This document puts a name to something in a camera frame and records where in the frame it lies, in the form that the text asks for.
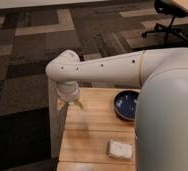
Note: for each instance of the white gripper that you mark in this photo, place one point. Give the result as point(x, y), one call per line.
point(68, 92)

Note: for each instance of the dark blue bowl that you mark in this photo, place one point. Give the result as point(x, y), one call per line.
point(125, 104)

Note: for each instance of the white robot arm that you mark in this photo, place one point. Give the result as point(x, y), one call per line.
point(161, 119)

